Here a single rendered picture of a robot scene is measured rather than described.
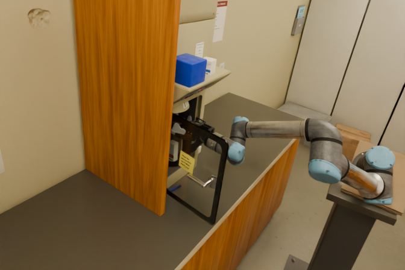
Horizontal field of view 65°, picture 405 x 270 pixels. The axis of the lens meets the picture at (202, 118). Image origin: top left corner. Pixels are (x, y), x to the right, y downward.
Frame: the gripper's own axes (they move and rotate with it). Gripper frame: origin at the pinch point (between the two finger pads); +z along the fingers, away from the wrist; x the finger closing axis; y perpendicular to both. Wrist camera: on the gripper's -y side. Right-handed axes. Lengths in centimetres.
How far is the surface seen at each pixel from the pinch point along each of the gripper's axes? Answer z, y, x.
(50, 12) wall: 40, 45, 33
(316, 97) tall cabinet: -8, -75, -293
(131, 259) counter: -22, -27, 49
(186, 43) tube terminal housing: -3.9, 41.6, 5.3
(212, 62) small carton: -12.8, 35.1, -1.8
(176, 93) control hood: -11.2, 26.6, 17.8
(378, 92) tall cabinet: -71, -42, -293
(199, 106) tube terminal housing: -3.1, 6.5, -13.7
